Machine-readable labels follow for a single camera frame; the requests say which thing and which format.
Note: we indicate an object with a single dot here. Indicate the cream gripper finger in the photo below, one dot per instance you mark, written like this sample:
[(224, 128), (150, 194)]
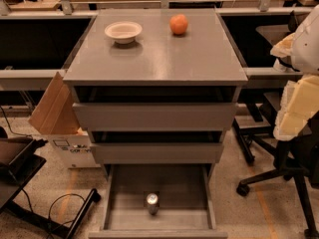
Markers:
[(299, 103), (284, 47)]

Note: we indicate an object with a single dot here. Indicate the silver redbull can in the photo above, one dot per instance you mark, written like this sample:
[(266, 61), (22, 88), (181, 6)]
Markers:
[(153, 203)]

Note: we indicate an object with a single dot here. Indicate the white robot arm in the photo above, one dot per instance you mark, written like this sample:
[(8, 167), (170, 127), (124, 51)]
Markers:
[(305, 47)]

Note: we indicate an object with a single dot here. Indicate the grey drawer cabinet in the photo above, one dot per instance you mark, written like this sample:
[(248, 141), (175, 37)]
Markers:
[(203, 56)]

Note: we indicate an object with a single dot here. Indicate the grey open bottom drawer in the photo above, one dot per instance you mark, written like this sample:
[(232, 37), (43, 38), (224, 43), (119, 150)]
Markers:
[(185, 205)]

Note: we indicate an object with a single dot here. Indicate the grey middle drawer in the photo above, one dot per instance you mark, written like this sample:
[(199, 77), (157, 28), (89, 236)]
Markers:
[(156, 147)]

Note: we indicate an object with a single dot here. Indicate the grey top drawer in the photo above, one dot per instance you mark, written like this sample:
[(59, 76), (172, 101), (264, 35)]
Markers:
[(178, 108)]

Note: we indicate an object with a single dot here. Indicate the black side desk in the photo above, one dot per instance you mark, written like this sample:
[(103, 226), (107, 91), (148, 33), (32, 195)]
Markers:
[(273, 34)]

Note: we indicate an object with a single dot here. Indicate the black office chair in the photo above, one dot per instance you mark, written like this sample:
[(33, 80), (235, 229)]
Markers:
[(297, 158)]

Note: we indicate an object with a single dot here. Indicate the orange fruit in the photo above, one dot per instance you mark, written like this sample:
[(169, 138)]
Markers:
[(178, 24)]

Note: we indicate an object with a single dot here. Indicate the white bowl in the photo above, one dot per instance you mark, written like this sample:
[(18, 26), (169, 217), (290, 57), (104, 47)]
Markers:
[(123, 32)]

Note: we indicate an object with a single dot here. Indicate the brown cardboard box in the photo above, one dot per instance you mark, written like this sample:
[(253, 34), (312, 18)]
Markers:
[(54, 118)]

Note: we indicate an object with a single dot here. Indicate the black stand with base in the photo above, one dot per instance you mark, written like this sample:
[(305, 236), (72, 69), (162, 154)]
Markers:
[(18, 165)]

